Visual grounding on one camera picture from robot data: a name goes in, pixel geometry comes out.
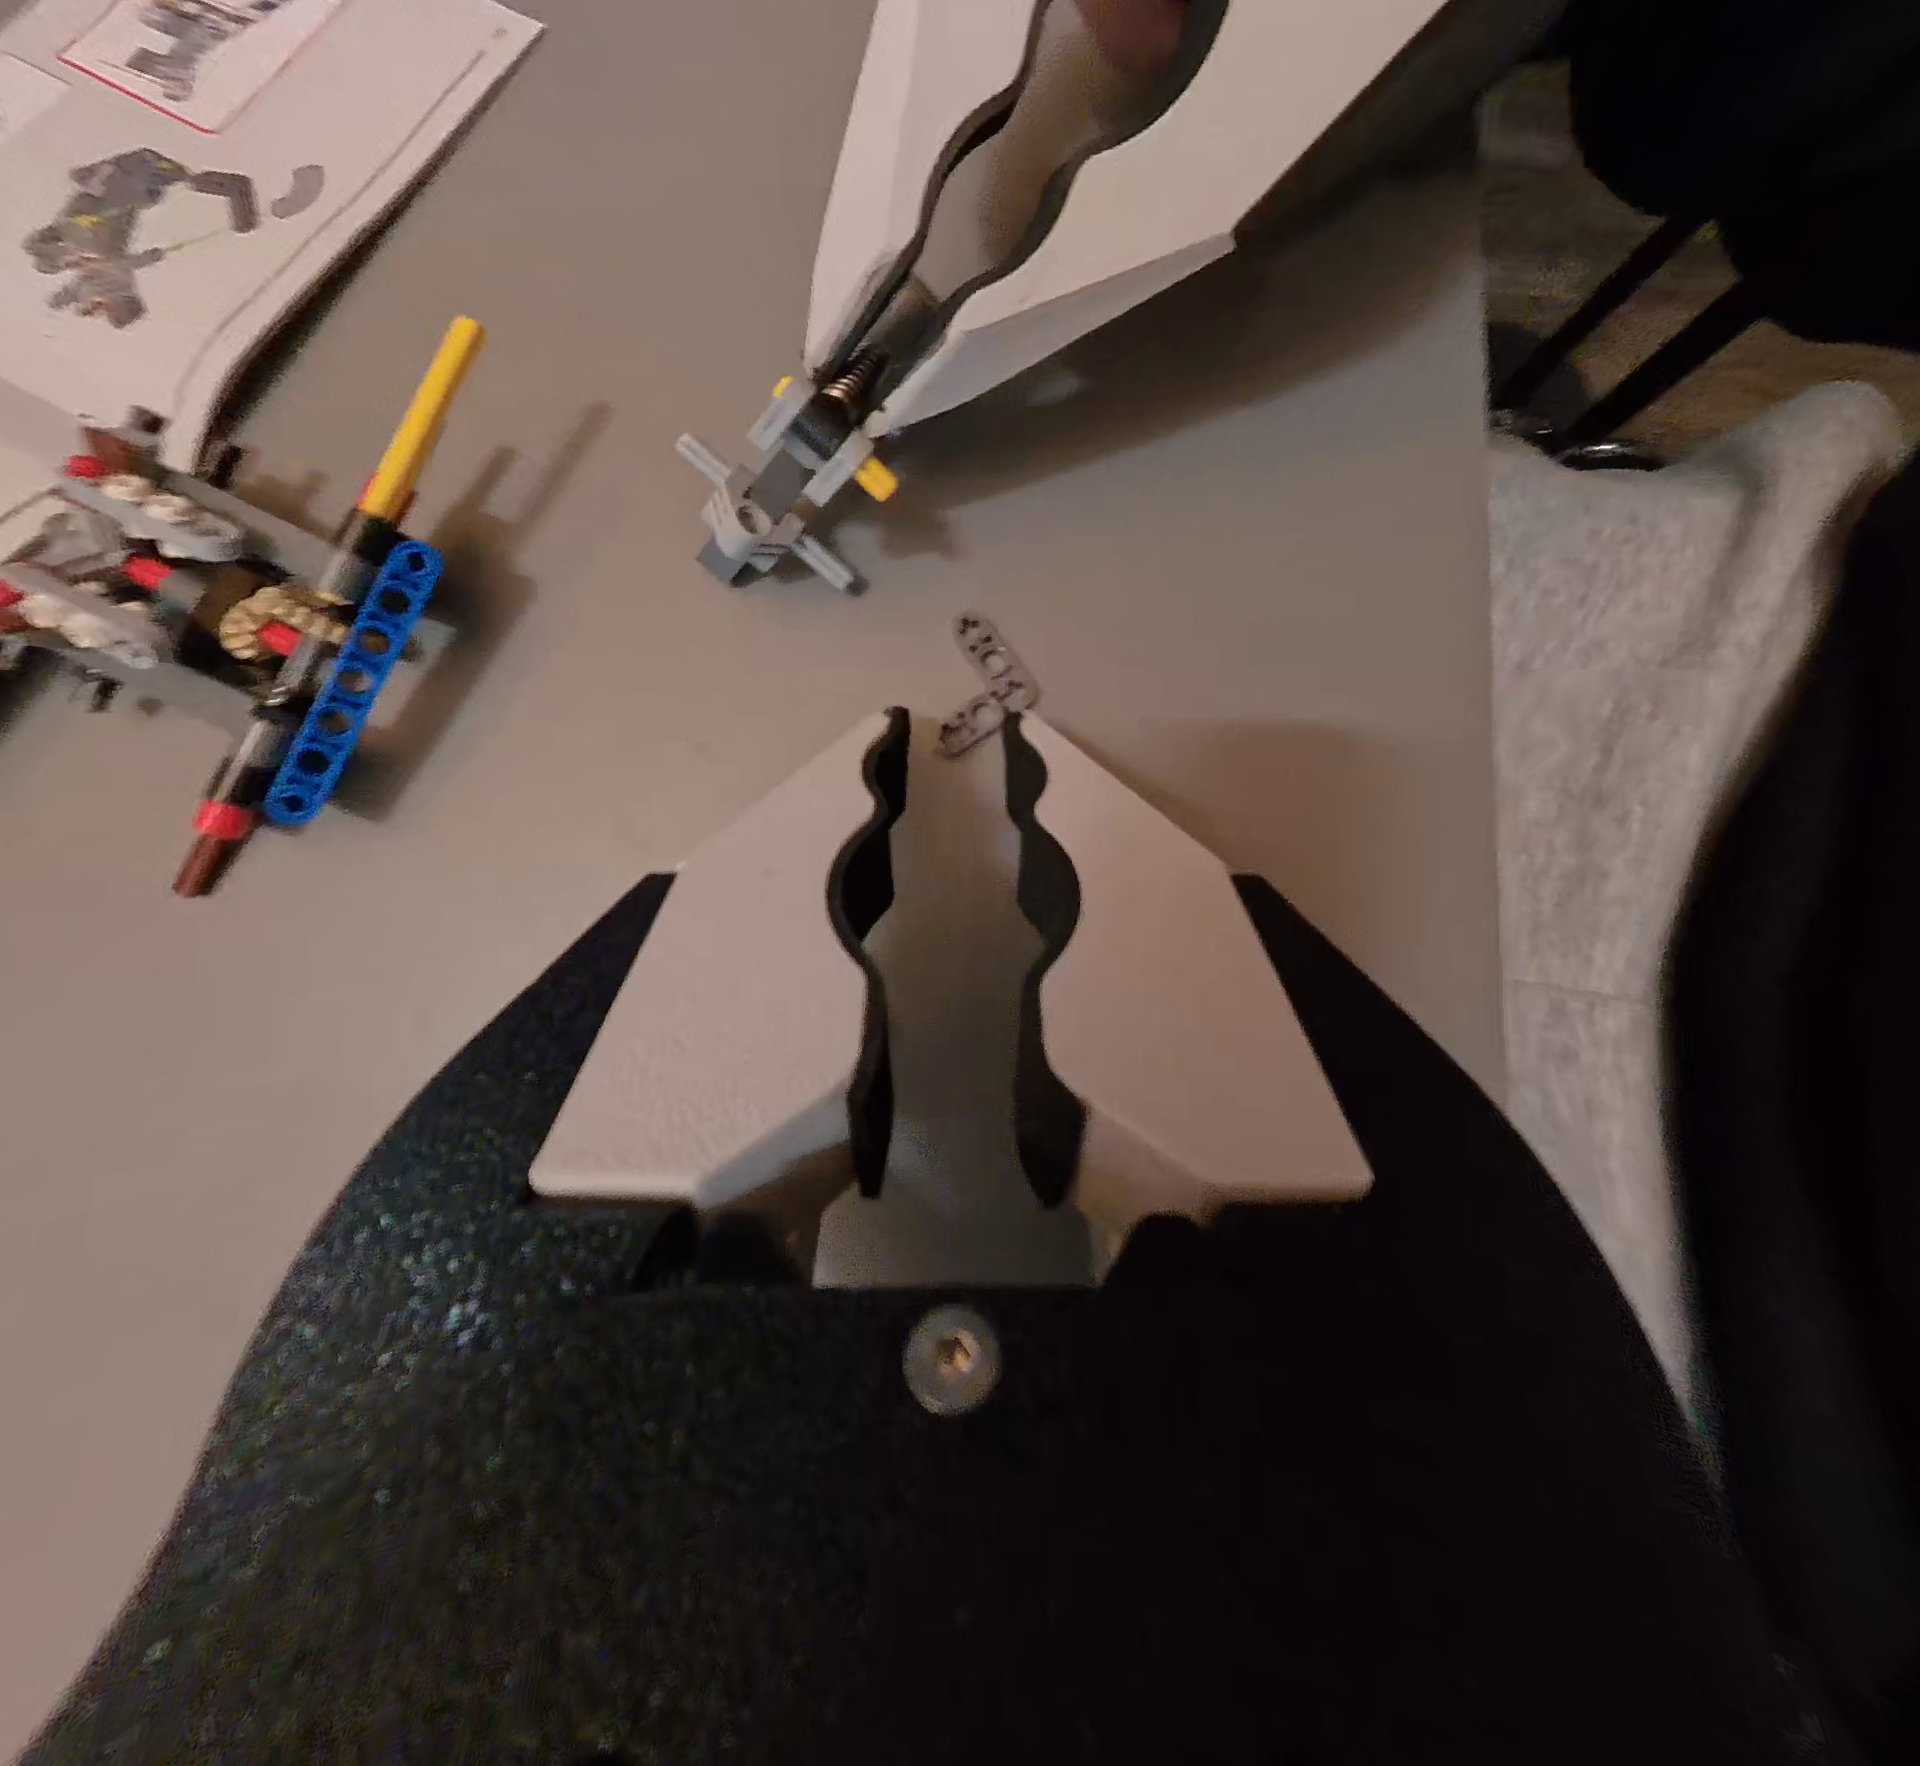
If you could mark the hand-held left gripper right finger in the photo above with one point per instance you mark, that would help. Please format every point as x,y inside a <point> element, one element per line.
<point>1183,1031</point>

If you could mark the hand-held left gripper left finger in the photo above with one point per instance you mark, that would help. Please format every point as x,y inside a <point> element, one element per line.
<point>720,1031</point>

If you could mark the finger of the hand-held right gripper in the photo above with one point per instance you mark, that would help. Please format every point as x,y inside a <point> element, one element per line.
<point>1276,71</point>
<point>930,27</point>

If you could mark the dark grey thin lego liftarm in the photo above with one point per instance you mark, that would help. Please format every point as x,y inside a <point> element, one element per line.
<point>1000,663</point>

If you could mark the grey lego shock absorber subassembly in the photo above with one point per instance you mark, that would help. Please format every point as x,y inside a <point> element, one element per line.
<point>765,490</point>

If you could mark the lego chassis assembly blue beam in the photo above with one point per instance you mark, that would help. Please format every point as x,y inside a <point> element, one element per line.
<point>353,685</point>

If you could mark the lego instruction booklet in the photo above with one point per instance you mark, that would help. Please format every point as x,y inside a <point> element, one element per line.
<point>300,191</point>

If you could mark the person's right hand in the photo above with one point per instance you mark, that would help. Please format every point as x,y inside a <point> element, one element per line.
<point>1133,27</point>

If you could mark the black metal chair base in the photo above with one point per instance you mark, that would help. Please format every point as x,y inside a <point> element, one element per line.
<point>1605,311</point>

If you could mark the person's grey trousers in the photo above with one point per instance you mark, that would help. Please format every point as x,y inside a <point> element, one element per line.
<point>1619,747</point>

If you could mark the person's black jacket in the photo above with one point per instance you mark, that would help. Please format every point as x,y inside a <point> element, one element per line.
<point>1830,1046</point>

